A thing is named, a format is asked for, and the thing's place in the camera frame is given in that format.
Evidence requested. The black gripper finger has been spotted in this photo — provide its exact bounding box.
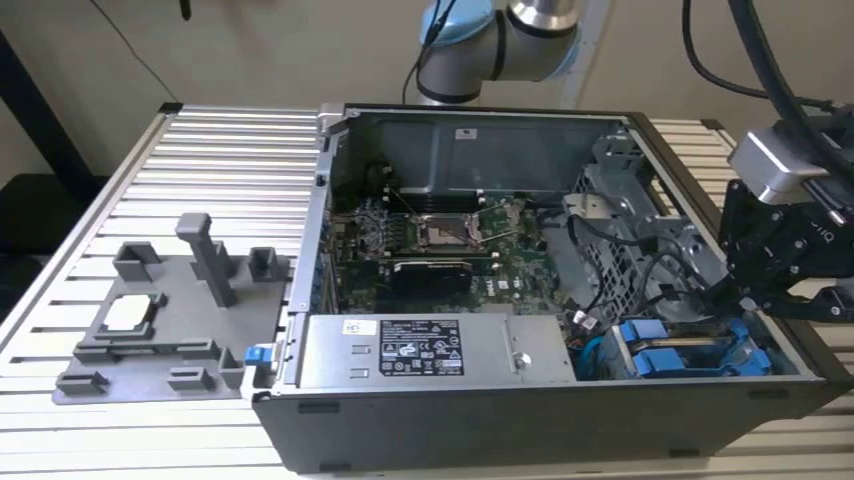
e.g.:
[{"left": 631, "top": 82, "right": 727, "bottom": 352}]
[
  {"left": 705, "top": 179, "right": 805, "bottom": 314},
  {"left": 765, "top": 283, "right": 854, "bottom": 322}
]

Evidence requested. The black disk wire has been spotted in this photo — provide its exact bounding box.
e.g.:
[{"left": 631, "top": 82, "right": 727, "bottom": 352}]
[
  {"left": 565, "top": 287, "right": 679, "bottom": 329},
  {"left": 569, "top": 212, "right": 719, "bottom": 304}
]

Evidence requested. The blue disk carrier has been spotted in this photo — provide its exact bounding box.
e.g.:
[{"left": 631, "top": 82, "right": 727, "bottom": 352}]
[{"left": 632, "top": 347, "right": 772, "bottom": 381}]

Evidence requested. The black RAM slot bank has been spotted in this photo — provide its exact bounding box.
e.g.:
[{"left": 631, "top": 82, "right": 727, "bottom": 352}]
[{"left": 389, "top": 189, "right": 488, "bottom": 212}]

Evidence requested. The metal drive cage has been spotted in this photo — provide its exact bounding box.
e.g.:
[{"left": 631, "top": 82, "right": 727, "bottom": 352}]
[{"left": 558, "top": 132, "right": 729, "bottom": 321}]

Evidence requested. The green motherboard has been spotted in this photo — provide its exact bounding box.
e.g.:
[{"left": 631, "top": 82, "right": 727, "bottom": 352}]
[{"left": 329, "top": 194, "right": 574, "bottom": 316}]

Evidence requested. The silver power supply unit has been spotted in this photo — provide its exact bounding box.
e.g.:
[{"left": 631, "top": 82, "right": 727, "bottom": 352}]
[{"left": 296, "top": 313, "right": 578, "bottom": 389}]

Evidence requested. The metal socket cover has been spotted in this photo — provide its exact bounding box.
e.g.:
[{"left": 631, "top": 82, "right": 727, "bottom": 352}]
[{"left": 469, "top": 197, "right": 528, "bottom": 242}]

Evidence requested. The CPU socket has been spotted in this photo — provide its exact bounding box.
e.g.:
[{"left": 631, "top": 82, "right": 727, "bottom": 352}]
[{"left": 412, "top": 212, "right": 488, "bottom": 249}]

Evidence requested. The black graphics card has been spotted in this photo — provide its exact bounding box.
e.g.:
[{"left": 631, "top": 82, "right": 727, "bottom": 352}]
[{"left": 385, "top": 257, "right": 474, "bottom": 301}]

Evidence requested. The thin metal locking lever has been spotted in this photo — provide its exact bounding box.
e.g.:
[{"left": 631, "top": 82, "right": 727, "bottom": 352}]
[{"left": 390, "top": 188, "right": 422, "bottom": 220}]

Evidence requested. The black open PC case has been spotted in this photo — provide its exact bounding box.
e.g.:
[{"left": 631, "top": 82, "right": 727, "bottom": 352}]
[{"left": 250, "top": 102, "right": 854, "bottom": 474}]

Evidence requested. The blue case latch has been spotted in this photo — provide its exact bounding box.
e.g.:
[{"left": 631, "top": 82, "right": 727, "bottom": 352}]
[{"left": 244, "top": 344, "right": 276, "bottom": 374}]

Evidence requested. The grey parts rack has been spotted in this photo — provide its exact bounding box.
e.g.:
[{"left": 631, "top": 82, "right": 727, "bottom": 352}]
[{"left": 50, "top": 212, "right": 294, "bottom": 406}]

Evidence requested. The silver CPU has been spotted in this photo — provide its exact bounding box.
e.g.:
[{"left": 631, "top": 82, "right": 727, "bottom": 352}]
[{"left": 102, "top": 295, "right": 158, "bottom": 332}]

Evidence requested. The black furniture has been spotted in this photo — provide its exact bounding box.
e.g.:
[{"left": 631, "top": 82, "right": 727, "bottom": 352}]
[{"left": 0, "top": 29, "right": 107, "bottom": 261}]

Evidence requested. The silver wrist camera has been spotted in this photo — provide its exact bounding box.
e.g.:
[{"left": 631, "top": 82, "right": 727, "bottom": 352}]
[{"left": 725, "top": 128, "right": 833, "bottom": 205}]

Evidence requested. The light blue wire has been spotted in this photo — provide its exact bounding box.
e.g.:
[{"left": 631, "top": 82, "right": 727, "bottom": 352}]
[{"left": 576, "top": 332, "right": 605, "bottom": 379}]

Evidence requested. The black looping arm cable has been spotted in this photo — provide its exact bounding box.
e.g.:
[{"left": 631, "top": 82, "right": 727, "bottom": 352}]
[{"left": 679, "top": 0, "right": 835, "bottom": 109}]

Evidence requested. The thin black base cable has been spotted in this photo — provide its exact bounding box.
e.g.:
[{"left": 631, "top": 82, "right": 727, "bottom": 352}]
[{"left": 401, "top": 0, "right": 458, "bottom": 104}]

